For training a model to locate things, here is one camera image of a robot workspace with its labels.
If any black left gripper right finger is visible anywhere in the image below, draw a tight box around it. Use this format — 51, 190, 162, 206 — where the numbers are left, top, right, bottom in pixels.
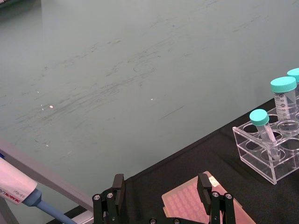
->
197, 173, 236, 224

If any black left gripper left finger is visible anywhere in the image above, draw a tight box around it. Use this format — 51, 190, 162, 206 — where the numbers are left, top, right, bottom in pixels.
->
93, 173, 126, 224

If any pink translucent well plate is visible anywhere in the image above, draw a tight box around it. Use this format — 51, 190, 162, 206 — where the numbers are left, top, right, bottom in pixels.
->
161, 170, 257, 224

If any black table cloth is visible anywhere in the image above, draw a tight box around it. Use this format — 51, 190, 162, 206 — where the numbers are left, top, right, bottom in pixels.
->
46, 98, 299, 224

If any clear acrylic tube rack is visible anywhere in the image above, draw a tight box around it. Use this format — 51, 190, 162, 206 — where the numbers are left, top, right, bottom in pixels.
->
232, 105, 299, 185

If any grey metal pipette stand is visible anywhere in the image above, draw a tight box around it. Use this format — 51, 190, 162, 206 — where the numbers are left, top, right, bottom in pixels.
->
0, 137, 94, 224

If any small teal-capped centrifuge tube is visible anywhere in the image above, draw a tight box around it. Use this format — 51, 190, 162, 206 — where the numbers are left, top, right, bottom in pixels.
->
249, 109, 283, 161

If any white and blue pipette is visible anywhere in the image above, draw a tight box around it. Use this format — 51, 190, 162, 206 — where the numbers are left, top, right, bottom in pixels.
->
0, 153, 79, 224

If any large teal-capped centrifuge tube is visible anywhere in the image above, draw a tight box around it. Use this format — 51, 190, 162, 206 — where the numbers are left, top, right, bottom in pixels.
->
286, 68, 299, 108
270, 76, 299, 138

